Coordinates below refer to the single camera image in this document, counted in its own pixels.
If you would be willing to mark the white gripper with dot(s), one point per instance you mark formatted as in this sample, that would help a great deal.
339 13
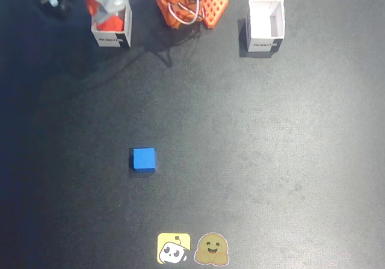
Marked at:
106 24

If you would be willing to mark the red cube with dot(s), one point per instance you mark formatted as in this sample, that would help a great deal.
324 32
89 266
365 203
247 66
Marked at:
114 25

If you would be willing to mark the blue cube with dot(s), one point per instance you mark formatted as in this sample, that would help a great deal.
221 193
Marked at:
143 159

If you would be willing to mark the white and orange robot arm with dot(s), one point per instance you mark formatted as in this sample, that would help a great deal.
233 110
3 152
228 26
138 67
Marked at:
161 4

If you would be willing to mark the white cardboard box black label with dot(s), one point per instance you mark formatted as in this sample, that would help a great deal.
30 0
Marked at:
264 44
111 40

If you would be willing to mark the dark grey felt mat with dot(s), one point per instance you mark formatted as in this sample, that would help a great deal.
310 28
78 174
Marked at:
270 130

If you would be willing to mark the yellow robot logo sticker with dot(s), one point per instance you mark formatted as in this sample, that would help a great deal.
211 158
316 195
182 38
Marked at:
173 248

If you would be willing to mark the hugging face emoji sticker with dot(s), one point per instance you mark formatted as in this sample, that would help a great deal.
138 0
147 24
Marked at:
211 248

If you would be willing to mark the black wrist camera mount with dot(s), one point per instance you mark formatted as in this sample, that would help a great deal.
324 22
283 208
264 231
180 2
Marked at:
57 5

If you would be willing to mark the orange perforated base plate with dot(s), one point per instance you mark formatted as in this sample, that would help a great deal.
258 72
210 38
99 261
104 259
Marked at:
216 7

